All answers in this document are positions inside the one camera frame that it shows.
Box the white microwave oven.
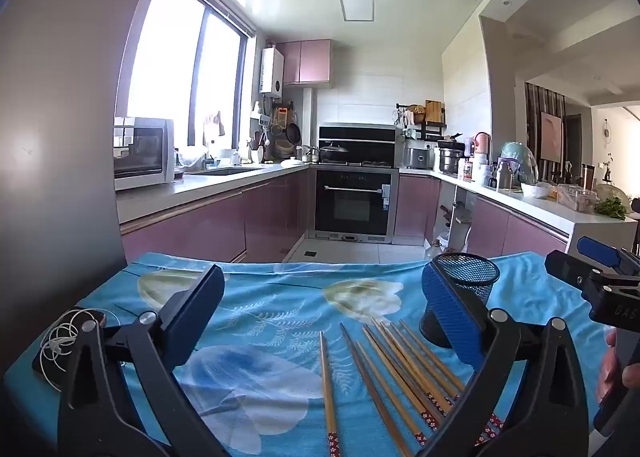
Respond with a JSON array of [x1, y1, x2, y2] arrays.
[[114, 117, 176, 192]]

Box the pink wall cabinets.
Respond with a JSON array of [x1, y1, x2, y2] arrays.
[[274, 39, 332, 86]]

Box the black wall rack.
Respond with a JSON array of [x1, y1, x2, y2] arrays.
[[396, 99, 448, 140]]

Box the stainless steel stock pot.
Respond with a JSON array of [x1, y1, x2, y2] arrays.
[[439, 139, 466, 174]]

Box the dark slatted room divider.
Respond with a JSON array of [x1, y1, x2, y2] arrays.
[[525, 83, 567, 172]]

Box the clear plastic container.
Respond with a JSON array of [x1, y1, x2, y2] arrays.
[[557, 183, 598, 212]]

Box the pink base cabinets with sink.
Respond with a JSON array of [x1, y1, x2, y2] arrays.
[[116, 164, 317, 265]]

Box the pink base cabinets with clutter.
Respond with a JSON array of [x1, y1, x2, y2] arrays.
[[395, 169, 638, 260]]

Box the person's right hand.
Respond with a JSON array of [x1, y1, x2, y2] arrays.
[[597, 330, 640, 404]]

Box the rectangular ceiling light panel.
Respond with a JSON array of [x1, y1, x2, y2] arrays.
[[337, 0, 376, 22]]

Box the white wall water heater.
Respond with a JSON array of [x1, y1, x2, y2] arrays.
[[260, 48, 285, 98]]

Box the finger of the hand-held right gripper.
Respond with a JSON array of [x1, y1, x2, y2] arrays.
[[544, 250, 608, 290], [576, 236, 640, 278]]

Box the black mesh utensil holder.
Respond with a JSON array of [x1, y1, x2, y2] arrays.
[[419, 252, 501, 348]]

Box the blue floral tablecloth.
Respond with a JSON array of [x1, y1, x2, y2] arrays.
[[2, 252, 613, 457]]

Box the green leafy vegetables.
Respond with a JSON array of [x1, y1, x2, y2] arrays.
[[595, 198, 628, 220]]

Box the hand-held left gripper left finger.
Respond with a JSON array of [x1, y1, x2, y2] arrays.
[[57, 264, 226, 457]]

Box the green mesh food cover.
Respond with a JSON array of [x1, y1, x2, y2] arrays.
[[500, 142, 538, 185]]

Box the pink wall picture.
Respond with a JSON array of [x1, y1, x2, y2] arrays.
[[540, 112, 563, 162]]

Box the white earphones on phone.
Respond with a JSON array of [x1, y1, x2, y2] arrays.
[[32, 309, 121, 388]]

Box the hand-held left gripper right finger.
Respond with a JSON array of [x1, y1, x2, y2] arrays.
[[421, 266, 592, 457]]

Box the white earphone cable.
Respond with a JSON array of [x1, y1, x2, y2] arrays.
[[39, 308, 123, 383]]

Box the large kitchen window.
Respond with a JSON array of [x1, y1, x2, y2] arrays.
[[116, 0, 256, 148]]

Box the steel thermos jug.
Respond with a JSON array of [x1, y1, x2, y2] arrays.
[[495, 160, 516, 190]]

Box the black range hood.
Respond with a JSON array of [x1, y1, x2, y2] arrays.
[[319, 123, 397, 164]]

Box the black built-in oven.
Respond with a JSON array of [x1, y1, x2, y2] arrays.
[[315, 169, 393, 238]]

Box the black wok with lid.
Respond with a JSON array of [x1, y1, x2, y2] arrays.
[[319, 143, 350, 162]]

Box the silver rice cooker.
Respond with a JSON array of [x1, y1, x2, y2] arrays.
[[404, 147, 435, 170]]

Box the bunch of wooden chopsticks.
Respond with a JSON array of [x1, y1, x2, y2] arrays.
[[319, 319, 503, 457]]

